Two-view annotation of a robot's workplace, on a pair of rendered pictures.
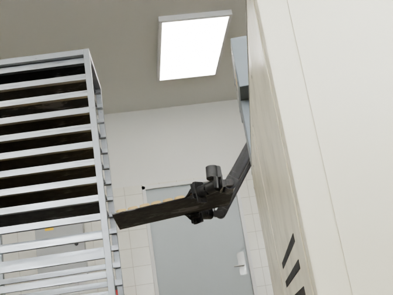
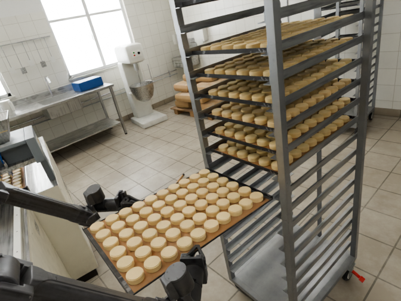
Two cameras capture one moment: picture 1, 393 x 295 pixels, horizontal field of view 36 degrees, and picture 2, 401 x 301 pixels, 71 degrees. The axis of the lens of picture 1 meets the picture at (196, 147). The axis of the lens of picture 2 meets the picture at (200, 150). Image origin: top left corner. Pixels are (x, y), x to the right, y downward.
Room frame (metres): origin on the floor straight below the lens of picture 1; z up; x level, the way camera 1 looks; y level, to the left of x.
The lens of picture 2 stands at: (3.83, -0.15, 1.64)
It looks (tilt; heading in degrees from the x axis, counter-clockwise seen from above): 26 degrees down; 150
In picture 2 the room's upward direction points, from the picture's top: 12 degrees counter-clockwise
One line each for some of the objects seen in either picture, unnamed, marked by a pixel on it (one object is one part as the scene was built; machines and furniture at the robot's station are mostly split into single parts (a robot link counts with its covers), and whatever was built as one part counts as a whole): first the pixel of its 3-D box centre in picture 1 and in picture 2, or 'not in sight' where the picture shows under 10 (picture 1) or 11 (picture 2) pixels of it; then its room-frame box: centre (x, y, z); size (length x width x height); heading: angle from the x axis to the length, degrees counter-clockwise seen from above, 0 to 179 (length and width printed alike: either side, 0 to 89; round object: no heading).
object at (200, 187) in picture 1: (203, 191); (116, 204); (2.78, 0.00, 1.00); 0.07 x 0.07 x 0.10; 49
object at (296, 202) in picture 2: (57, 256); (321, 177); (3.19, 0.81, 0.87); 0.64 x 0.03 x 0.03; 94
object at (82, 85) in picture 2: not in sight; (87, 83); (-1.08, 0.86, 0.95); 0.40 x 0.30 x 0.14; 100
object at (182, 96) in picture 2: not in sight; (195, 95); (-0.36, 2.40, 0.34); 0.72 x 0.42 x 0.15; 11
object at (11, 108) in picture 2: not in sight; (8, 107); (-0.82, -0.31, 0.98); 0.18 x 0.14 x 0.20; 47
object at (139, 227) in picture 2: not in sight; (141, 227); (3.01, 0.02, 1.01); 0.05 x 0.05 x 0.02
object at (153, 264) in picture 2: not in sight; (152, 264); (3.20, -0.03, 1.02); 0.05 x 0.05 x 0.02
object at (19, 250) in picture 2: not in sight; (18, 178); (1.69, -0.37, 0.87); 2.01 x 0.03 x 0.07; 177
